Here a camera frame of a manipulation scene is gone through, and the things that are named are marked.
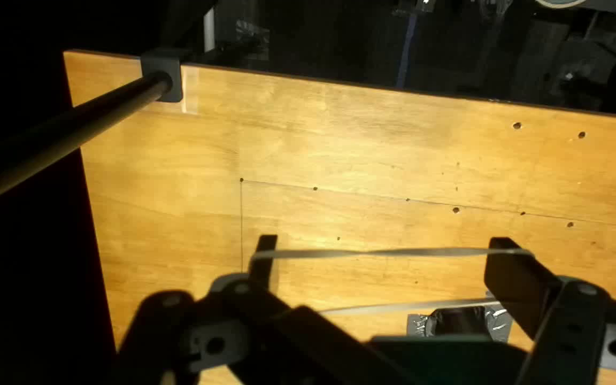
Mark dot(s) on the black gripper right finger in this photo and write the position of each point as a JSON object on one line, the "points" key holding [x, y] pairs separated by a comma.
{"points": [[520, 282]]}

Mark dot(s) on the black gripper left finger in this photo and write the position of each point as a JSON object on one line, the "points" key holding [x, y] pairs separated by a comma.
{"points": [[262, 262]]}

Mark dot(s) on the black pole clamp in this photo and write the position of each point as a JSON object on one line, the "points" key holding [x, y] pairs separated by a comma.
{"points": [[164, 63]]}

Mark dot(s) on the black tripod pole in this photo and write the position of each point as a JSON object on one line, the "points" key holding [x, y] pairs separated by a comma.
{"points": [[41, 146]]}

